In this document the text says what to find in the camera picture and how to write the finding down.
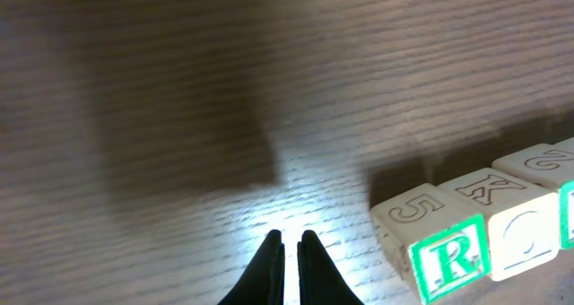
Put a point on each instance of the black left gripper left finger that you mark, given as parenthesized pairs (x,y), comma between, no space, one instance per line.
(262,282)

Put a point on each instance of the green R block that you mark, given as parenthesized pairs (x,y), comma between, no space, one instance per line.
(436,243)

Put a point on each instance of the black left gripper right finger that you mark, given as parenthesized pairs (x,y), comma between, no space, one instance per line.
(320,281)

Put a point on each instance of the yellow O block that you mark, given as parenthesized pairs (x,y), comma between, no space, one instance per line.
(566,145)
(521,219)

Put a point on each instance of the green B block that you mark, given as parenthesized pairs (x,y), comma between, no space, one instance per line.
(551,168)

